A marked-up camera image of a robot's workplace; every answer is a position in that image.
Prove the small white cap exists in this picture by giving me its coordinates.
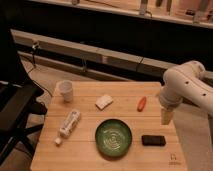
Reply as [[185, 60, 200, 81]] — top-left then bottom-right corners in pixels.
[[55, 138, 62, 146]]

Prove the green ceramic bowl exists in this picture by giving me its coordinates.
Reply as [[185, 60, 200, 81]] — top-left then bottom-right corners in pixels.
[[95, 119, 132, 158]]

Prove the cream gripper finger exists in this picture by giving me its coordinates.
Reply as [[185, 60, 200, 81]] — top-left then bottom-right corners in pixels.
[[161, 108, 173, 125]]

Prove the white ceramic cup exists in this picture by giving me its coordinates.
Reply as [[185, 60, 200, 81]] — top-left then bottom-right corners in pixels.
[[58, 80, 73, 102]]

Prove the orange carrot toy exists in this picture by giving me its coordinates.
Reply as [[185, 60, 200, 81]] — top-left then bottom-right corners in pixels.
[[137, 96, 147, 112]]

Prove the white sponge block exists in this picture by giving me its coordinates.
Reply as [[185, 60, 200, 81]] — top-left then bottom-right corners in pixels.
[[95, 94, 113, 110]]

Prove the wooden table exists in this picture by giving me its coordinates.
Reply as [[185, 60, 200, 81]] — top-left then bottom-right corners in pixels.
[[31, 82, 187, 171]]

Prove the black office chair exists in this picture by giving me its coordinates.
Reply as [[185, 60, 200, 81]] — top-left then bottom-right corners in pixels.
[[0, 18, 47, 166]]

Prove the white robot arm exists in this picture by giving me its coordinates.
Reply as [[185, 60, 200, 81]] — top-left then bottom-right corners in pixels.
[[158, 61, 213, 125]]

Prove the black cable on floor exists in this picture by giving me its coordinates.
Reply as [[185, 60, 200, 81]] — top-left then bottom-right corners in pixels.
[[20, 54, 54, 98]]

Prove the black rectangular phone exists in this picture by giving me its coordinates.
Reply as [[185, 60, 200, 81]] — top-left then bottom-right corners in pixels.
[[142, 135, 166, 146]]

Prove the white tube bottle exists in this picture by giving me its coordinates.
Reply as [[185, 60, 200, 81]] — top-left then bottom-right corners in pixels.
[[59, 109, 81, 138]]

